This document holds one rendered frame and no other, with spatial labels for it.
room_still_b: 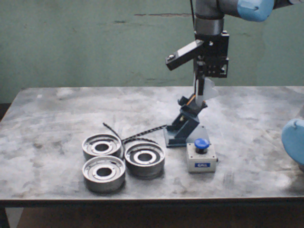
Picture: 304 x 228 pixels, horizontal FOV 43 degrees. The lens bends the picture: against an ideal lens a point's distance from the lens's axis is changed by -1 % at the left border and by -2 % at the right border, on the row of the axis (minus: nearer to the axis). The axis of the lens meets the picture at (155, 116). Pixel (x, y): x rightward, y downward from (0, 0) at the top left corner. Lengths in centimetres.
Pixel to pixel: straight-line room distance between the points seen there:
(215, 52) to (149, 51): 160
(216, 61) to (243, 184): 32
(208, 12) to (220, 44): 10
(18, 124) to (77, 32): 141
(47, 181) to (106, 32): 168
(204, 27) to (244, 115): 41
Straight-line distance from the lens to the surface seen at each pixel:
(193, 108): 111
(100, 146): 110
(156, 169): 101
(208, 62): 103
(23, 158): 114
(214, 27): 100
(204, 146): 101
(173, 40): 260
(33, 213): 134
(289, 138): 91
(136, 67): 267
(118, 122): 124
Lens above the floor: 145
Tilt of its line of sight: 31 degrees down
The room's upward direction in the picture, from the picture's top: straight up
